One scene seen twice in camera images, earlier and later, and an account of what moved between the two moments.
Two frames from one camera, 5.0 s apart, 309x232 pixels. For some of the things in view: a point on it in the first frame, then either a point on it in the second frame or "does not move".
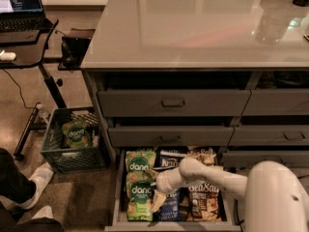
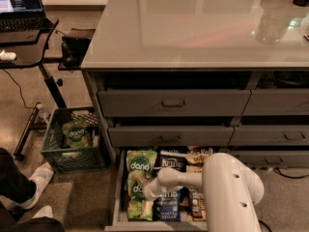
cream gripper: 167,182 -> 150,189
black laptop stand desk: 28,54 does not move
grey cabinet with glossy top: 203,68 does not move
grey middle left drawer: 169,136 does not move
